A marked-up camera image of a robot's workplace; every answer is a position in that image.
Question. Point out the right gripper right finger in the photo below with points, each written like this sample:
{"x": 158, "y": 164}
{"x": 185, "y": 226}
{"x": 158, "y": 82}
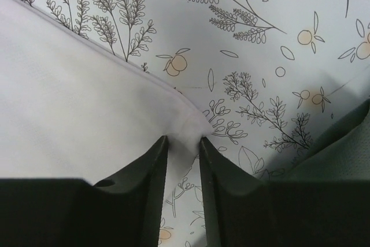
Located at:
{"x": 241, "y": 210}

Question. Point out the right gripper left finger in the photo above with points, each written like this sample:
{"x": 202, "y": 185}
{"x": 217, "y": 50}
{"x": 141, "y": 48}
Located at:
{"x": 123, "y": 209}

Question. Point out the white t shirt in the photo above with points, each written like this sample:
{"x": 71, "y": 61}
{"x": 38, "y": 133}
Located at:
{"x": 69, "y": 111}

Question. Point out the dark green folded t shirt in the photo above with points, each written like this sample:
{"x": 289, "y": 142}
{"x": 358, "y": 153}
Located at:
{"x": 339, "y": 154}

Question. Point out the floral table mat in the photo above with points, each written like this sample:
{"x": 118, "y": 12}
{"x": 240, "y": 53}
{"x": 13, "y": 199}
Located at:
{"x": 270, "y": 76}

